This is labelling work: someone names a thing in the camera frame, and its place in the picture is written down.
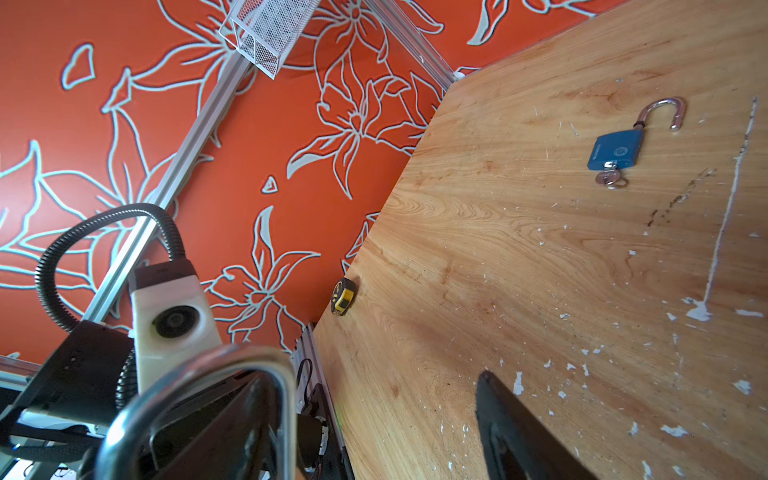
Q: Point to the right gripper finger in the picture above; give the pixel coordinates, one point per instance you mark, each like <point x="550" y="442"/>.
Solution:
<point x="515" y="444"/>

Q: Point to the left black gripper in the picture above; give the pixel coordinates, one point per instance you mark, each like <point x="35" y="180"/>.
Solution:
<point x="224" y="431"/>

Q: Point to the large brass padlock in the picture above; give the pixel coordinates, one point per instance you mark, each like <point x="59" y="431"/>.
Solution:
<point x="121" y="454"/>

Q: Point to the small silver key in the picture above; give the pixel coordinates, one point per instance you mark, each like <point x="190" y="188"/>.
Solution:
<point x="611" y="177"/>

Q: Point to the small blue padlock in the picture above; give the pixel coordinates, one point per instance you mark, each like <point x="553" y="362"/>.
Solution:
<point x="619" y="150"/>

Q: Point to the yellow black tape measure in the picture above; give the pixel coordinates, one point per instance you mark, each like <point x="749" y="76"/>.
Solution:
<point x="342" y="296"/>

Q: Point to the clear plastic bin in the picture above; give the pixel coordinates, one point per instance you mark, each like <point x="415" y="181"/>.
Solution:
<point x="264" y="32"/>

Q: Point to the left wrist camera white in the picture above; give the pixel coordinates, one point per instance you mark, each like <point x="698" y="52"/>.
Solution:
<point x="172" y="319"/>

